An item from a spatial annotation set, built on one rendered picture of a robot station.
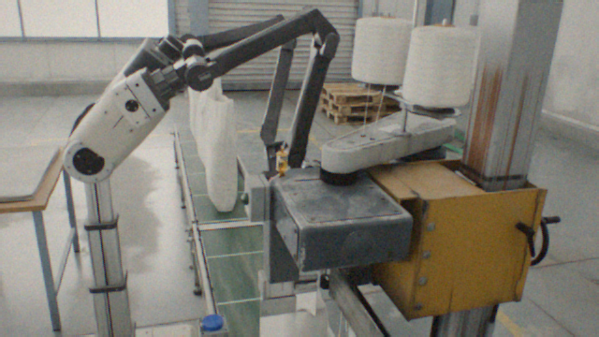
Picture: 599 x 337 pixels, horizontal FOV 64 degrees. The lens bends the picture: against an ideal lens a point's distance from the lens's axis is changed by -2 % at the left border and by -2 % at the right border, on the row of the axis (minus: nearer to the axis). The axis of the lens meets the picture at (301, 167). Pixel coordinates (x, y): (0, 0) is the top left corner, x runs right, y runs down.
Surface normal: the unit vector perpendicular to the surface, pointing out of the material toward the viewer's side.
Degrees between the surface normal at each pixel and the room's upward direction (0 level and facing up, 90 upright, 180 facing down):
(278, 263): 90
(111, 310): 90
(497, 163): 90
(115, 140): 115
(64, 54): 90
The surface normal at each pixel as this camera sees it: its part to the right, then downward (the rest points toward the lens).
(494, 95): -0.96, 0.06
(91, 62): 0.29, 0.34
